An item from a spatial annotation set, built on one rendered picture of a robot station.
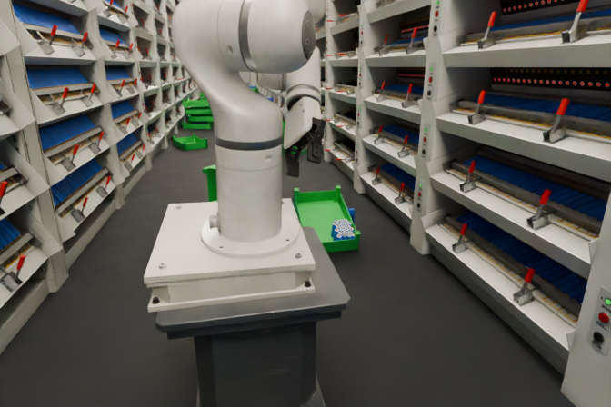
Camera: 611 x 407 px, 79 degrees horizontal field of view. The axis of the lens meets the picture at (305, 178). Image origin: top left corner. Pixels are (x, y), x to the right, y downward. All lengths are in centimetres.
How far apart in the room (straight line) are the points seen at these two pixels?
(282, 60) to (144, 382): 75
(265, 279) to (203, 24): 42
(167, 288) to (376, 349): 56
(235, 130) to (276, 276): 25
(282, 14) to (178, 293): 46
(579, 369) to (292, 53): 82
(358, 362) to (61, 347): 73
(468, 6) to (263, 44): 88
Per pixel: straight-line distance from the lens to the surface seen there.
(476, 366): 104
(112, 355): 109
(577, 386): 102
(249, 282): 65
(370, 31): 194
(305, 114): 82
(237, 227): 68
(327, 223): 152
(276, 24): 57
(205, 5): 63
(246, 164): 62
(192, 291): 66
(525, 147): 100
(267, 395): 82
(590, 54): 90
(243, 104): 62
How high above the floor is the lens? 66
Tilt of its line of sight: 17 degrees down
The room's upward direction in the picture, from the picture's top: straight up
